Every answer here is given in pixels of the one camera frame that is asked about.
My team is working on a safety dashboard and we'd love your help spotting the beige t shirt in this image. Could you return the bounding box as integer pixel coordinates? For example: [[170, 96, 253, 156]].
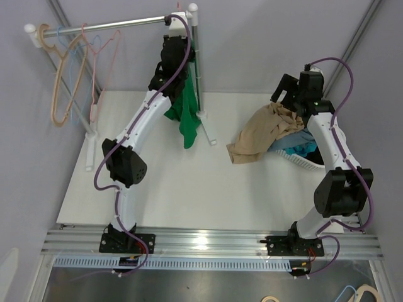
[[226, 103, 305, 164]]

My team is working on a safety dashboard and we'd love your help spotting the grey blue t shirt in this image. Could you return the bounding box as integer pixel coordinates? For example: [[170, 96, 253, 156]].
[[268, 129, 315, 152]]

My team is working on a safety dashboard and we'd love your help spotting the green t shirt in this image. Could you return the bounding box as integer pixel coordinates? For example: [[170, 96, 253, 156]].
[[162, 43, 200, 149]]

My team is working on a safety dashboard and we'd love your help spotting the teal t shirt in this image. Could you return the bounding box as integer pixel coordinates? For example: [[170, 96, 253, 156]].
[[285, 142, 317, 157]]

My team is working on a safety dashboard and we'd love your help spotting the light blue wire hanger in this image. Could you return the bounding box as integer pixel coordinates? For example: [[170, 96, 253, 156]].
[[57, 25, 102, 126]]

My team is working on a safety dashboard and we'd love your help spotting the beige wooden hanger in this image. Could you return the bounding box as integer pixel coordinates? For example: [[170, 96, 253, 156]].
[[37, 23, 88, 128]]

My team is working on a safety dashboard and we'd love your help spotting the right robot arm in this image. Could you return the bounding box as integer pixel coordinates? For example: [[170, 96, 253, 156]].
[[264, 70, 373, 257]]

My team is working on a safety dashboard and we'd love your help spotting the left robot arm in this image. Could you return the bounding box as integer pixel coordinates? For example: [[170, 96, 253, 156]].
[[99, 36, 195, 252]]

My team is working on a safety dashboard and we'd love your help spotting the spare blue hanger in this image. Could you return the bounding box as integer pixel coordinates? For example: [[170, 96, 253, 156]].
[[334, 285, 358, 302]]

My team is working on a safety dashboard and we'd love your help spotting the spare beige hanger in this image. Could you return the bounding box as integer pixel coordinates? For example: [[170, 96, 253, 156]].
[[352, 283, 383, 302]]

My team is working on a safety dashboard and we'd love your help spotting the black garment in basket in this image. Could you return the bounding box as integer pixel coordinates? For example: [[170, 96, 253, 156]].
[[306, 152, 324, 165]]

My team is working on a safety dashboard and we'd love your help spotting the white plastic laundry basket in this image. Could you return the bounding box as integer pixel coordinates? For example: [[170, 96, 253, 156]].
[[275, 124, 347, 171]]

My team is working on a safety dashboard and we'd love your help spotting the white metal clothes rack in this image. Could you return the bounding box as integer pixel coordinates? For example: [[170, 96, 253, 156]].
[[24, 3, 217, 172]]

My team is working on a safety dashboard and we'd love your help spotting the tape roll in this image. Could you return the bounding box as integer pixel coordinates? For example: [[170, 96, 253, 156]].
[[261, 296, 279, 302]]

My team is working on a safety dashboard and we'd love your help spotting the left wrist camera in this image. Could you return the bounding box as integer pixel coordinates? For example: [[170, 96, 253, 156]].
[[164, 11, 188, 38]]

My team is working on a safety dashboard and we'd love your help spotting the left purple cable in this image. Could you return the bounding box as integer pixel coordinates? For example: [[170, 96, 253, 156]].
[[94, 14, 193, 277]]

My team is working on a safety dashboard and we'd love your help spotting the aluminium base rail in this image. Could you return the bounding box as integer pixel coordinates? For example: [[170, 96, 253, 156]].
[[41, 225, 384, 260]]

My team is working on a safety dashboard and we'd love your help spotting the slotted cable duct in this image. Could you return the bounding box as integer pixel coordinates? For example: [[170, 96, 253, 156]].
[[53, 257, 311, 271]]

